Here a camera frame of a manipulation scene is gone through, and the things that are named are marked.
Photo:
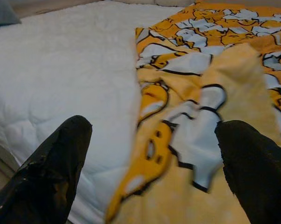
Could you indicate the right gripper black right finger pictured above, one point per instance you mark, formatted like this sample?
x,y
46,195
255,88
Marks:
x,y
256,168

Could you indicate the cream knotted bolster pillow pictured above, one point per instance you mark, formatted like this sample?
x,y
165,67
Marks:
x,y
173,2

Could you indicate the grey rectangular pillow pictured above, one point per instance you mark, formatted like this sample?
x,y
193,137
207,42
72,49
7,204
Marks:
x,y
1,11

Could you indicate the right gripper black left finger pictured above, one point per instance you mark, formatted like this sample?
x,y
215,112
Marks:
x,y
42,177

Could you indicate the yellow cartoon print blanket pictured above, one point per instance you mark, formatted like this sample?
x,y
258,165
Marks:
x,y
182,98

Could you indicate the grey bed base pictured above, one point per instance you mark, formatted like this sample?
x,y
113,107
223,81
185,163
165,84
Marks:
x,y
0,156

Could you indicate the white quilted mattress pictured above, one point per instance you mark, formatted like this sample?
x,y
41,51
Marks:
x,y
61,70

